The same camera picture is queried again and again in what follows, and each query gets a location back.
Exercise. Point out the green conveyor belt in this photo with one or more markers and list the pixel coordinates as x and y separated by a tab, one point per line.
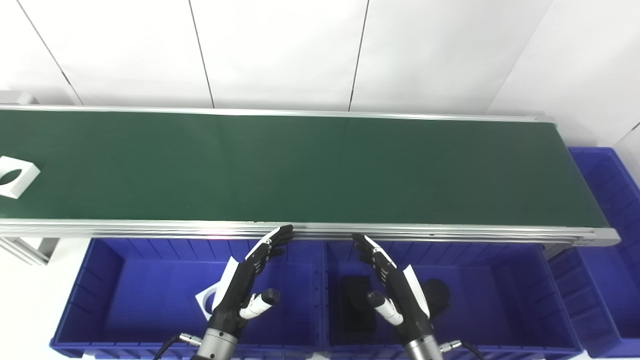
300	170

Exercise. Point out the white square part round hole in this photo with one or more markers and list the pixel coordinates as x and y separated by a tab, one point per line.
204	301
15	162

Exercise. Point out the black rectangular part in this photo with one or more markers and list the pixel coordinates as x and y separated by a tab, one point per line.
355	312

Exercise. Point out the grey conveyor end housing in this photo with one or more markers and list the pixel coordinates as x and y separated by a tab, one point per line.
15	97

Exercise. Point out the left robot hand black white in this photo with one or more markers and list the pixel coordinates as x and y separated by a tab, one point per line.
235	295

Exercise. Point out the aluminium conveyor support leg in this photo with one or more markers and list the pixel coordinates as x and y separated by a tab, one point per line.
552	251
25	250

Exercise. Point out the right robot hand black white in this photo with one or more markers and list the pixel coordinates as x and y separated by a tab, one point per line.
405	300

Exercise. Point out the long blue plastic bin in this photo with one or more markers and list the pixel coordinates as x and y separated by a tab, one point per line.
600	280

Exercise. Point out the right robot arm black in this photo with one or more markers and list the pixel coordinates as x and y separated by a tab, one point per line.
422	350

